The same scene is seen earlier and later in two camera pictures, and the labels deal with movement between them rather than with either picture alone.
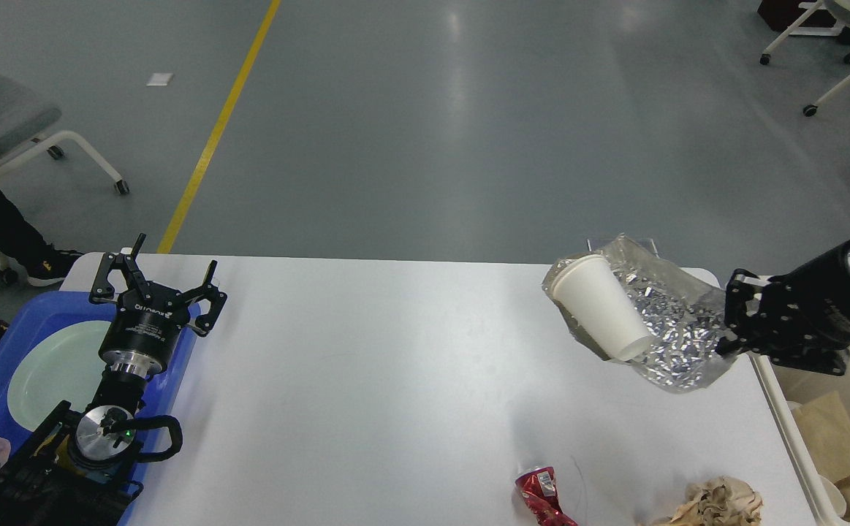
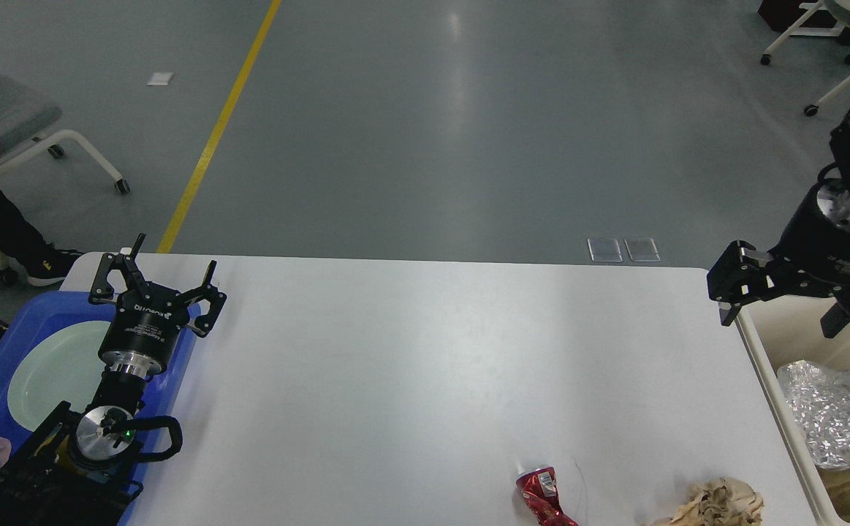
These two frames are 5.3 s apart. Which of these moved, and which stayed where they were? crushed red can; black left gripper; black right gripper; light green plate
Moved: black right gripper
Stayed: black left gripper; light green plate; crushed red can
